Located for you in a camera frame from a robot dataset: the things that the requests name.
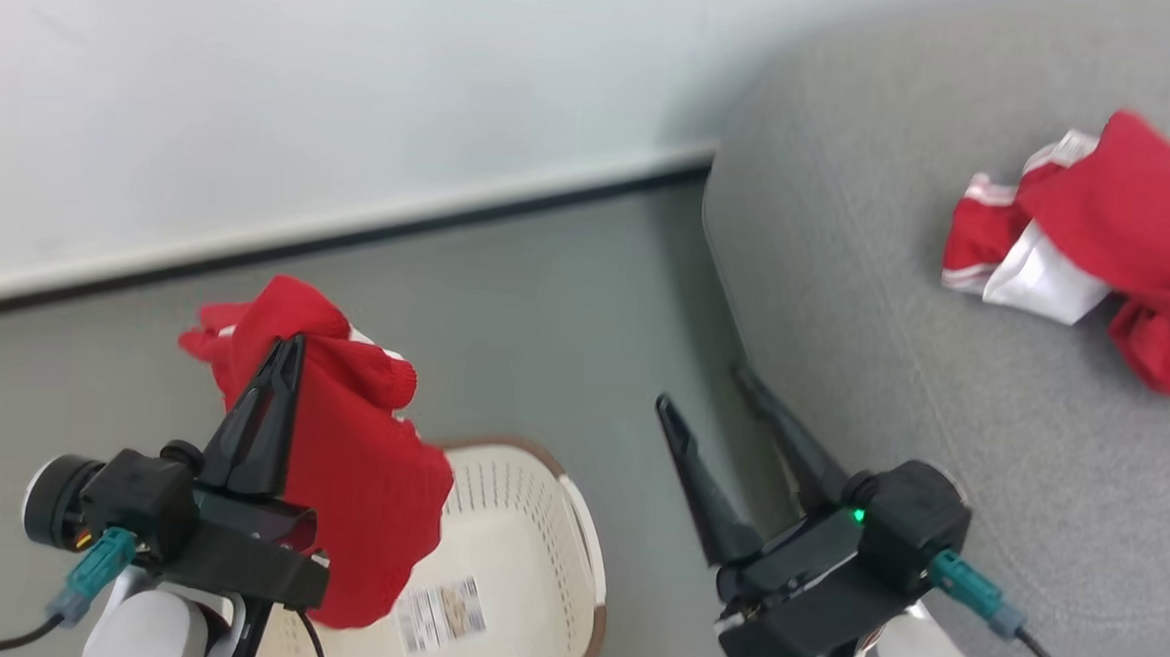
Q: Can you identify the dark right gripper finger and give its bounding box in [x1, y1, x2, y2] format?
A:
[724, 363, 856, 520]
[647, 393, 775, 570]

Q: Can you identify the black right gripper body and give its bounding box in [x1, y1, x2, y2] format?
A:
[712, 498, 925, 657]

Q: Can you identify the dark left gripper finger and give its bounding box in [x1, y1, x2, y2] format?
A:
[200, 329, 306, 501]

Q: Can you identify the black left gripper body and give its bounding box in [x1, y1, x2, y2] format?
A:
[160, 489, 336, 612]

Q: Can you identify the red garment with striped trim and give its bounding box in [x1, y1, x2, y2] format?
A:
[164, 268, 466, 636]

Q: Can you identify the red garment with white panel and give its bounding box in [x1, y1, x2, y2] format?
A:
[935, 100, 1170, 400]

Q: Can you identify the grey fabric sofa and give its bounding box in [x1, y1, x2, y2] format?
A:
[678, 0, 1170, 657]

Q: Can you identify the white perforated laundry basket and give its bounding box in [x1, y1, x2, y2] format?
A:
[255, 425, 617, 657]

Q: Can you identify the white barcode label sticker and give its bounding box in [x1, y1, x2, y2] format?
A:
[391, 571, 491, 657]

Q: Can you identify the white and black baseboard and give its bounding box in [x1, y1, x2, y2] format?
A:
[0, 106, 721, 361]

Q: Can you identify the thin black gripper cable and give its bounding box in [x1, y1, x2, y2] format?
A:
[291, 608, 333, 657]

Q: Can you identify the left teal plug black cable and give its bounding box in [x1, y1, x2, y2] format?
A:
[0, 521, 141, 657]

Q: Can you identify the teal plug black cable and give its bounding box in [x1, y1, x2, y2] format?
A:
[0, 521, 141, 657]
[923, 547, 1163, 657]

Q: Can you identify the right teal plug black cable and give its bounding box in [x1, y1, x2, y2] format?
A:
[923, 547, 1163, 657]

